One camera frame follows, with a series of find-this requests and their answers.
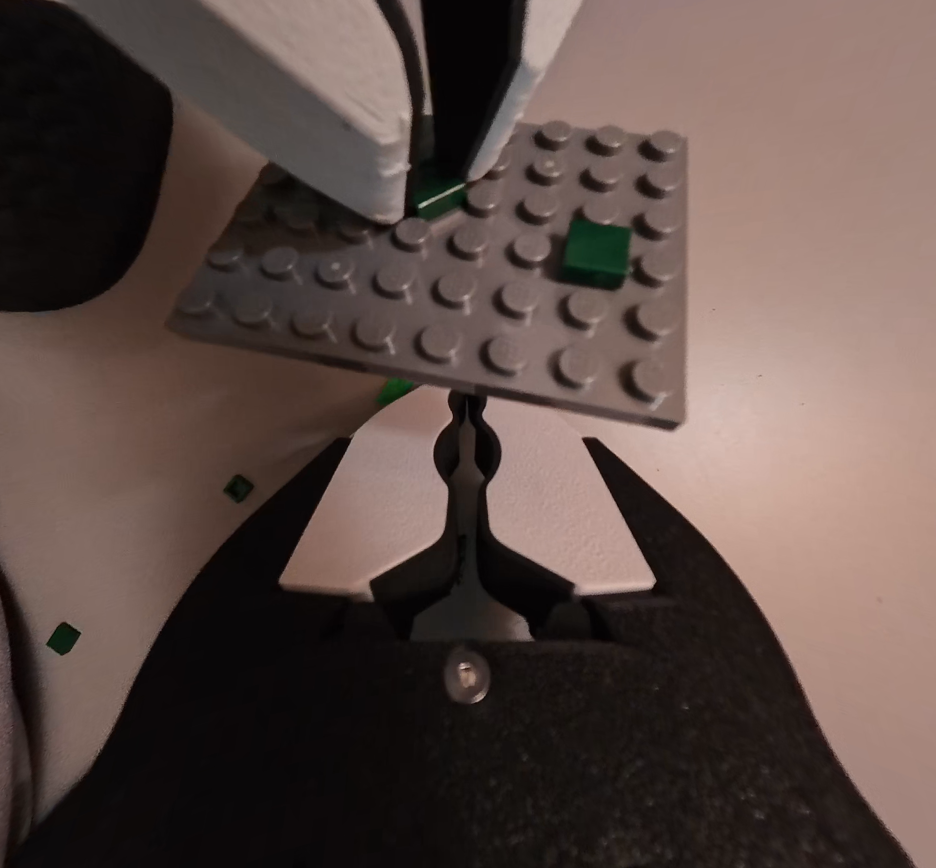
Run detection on grey lego baseplate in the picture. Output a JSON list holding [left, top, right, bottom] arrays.
[[167, 121, 690, 432]]

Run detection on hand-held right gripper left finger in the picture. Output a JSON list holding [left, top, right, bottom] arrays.
[[278, 387, 451, 596]]

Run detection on black wrist rest pad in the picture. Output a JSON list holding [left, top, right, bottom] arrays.
[[0, 0, 175, 315]]

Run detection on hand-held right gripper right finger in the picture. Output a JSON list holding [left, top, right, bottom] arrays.
[[479, 397, 658, 597]]

